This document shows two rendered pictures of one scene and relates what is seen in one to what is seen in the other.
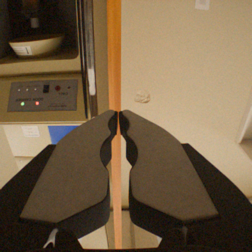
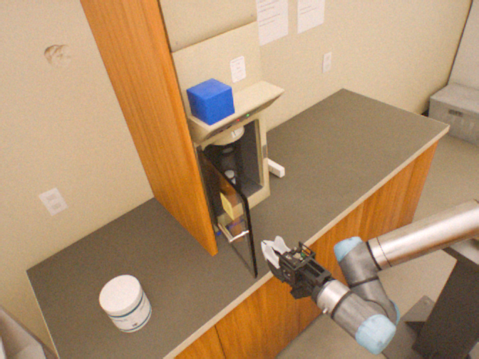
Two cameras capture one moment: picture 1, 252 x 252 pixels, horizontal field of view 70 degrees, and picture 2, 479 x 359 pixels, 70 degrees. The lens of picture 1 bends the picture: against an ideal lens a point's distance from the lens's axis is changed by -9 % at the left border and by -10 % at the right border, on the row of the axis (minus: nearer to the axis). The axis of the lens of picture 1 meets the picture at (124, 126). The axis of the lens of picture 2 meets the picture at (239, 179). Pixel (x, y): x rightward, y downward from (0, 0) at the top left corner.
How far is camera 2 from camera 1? 94 cm
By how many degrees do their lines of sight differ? 80
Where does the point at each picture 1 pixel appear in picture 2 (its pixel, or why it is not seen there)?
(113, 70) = (194, 169)
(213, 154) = not seen: outside the picture
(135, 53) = (97, 110)
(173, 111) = not seen: outside the picture
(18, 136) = (249, 53)
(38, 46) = (227, 139)
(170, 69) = (40, 111)
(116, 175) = (168, 69)
